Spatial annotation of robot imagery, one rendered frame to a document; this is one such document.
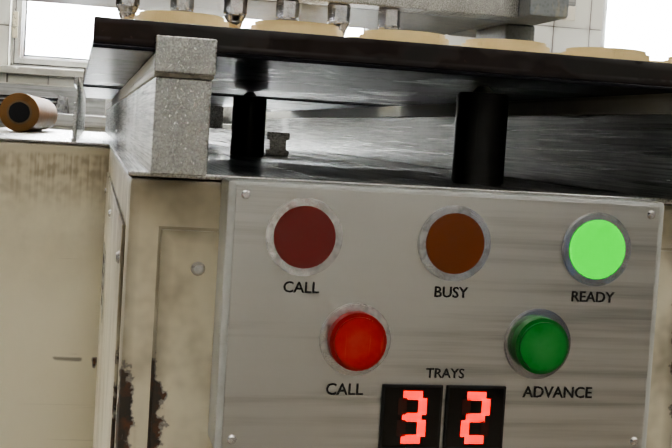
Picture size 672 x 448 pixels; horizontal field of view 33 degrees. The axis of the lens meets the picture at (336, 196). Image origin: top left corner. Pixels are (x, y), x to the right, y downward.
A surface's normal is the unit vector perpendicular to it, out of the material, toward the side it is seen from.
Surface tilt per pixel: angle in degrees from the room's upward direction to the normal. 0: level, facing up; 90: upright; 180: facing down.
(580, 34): 90
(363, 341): 90
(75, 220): 90
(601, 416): 90
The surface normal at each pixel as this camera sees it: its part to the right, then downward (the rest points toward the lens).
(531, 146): -0.98, -0.05
